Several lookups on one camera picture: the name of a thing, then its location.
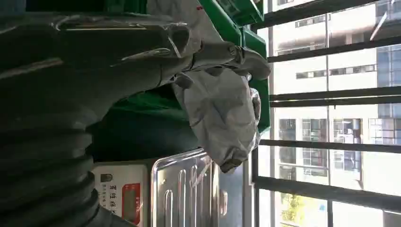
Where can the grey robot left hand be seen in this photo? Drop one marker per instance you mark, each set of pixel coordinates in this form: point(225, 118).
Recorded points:
point(94, 56)

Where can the electronic scale with steel platter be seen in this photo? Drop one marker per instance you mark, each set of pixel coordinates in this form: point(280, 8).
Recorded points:
point(184, 194)

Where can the ribbed grey left arm sleeve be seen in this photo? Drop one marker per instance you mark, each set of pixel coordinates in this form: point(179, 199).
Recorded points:
point(44, 169)

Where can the pale building outside window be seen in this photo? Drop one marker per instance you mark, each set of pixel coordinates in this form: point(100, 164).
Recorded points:
point(351, 78)

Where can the green plastic crate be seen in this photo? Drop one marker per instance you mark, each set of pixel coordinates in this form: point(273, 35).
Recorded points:
point(226, 22)

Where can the grey plastic parcel bag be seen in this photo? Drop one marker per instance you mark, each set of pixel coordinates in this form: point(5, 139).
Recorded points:
point(219, 109)

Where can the dark metal window frame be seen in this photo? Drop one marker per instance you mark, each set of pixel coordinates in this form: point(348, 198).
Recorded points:
point(329, 191)

